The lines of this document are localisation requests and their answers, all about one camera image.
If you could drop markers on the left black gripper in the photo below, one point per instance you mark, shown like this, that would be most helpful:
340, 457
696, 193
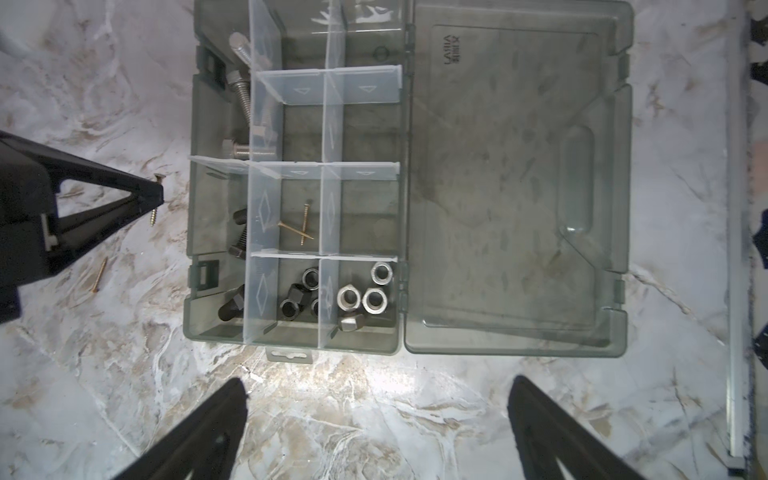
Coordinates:
31, 227

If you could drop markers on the black hex bolt pair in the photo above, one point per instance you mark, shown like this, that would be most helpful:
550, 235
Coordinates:
239, 248
240, 217

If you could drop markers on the shiny silver nut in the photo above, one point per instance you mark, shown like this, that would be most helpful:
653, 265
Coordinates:
375, 301
382, 273
348, 298

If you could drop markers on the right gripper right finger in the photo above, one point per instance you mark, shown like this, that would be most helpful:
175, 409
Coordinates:
549, 441

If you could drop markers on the brass wood screw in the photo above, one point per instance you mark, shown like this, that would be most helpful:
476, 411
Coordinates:
159, 178
96, 285
305, 222
294, 230

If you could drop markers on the clear plastic organizer box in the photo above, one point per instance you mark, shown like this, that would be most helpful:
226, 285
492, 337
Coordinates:
481, 148

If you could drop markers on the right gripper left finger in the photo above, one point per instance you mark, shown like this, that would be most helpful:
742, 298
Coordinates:
204, 445

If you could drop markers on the silver hex nut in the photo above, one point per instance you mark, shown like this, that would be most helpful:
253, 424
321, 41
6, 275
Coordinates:
351, 323

